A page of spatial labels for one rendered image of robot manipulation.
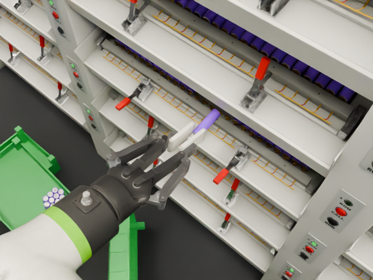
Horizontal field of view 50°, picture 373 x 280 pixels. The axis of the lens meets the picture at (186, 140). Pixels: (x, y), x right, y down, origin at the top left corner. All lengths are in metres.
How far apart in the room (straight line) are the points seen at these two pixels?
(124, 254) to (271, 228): 0.39
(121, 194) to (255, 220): 0.46
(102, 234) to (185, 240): 0.76
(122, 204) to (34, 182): 0.83
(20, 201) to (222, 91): 0.90
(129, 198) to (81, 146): 0.92
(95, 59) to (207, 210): 0.53
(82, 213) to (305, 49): 0.36
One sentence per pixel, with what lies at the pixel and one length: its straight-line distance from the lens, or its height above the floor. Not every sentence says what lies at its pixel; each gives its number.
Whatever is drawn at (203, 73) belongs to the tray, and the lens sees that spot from 0.70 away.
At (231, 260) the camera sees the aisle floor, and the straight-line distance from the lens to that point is 1.31.
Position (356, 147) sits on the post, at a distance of 0.57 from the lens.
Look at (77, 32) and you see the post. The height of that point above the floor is 0.62.
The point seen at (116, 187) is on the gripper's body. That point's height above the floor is 0.72.
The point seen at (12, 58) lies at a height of 0.19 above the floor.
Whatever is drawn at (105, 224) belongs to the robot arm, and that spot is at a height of 0.72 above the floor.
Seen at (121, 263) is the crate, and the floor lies 0.20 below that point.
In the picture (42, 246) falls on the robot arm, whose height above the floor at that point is 0.76.
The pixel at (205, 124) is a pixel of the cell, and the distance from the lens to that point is 0.75.
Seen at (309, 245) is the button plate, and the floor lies 0.47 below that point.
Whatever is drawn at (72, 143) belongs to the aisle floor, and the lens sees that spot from 1.54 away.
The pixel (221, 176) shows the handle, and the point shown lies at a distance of 0.78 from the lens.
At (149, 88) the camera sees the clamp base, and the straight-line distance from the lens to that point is 0.91.
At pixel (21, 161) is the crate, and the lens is 1.44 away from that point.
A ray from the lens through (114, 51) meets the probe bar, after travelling 0.97.
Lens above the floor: 1.26
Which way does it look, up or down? 58 degrees down
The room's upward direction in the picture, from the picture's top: straight up
